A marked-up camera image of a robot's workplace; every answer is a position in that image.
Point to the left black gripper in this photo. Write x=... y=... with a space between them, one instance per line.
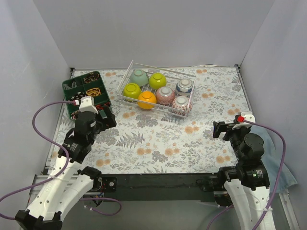
x=105 y=116

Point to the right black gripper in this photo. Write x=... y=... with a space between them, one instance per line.
x=225 y=129

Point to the lime green bowl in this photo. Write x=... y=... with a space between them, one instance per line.
x=157 y=80
x=132 y=91

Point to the orange bowl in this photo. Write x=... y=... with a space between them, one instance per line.
x=146 y=100

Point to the pink patterned bowl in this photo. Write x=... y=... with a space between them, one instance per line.
x=165 y=95

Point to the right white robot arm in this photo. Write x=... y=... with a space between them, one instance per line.
x=247 y=183

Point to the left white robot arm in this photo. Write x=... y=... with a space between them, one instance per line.
x=76 y=145

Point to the green compartment organizer tray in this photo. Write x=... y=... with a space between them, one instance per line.
x=89 y=84

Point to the red diamond patterned bowl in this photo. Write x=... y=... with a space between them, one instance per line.
x=181 y=105

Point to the pale green ceramic bowl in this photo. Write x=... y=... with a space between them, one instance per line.
x=139 y=77

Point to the blue patterned white bowl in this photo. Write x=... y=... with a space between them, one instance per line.
x=184 y=87

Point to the blue cloth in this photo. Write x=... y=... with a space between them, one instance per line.
x=271 y=160

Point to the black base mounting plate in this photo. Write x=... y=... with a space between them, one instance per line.
x=202 y=187

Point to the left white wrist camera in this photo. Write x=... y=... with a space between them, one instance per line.
x=86 y=104

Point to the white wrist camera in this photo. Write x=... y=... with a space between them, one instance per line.
x=86 y=104
x=244 y=119

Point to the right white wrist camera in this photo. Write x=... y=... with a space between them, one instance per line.
x=244 y=119

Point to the white wire dish rack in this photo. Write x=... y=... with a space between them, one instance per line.
x=172 y=77

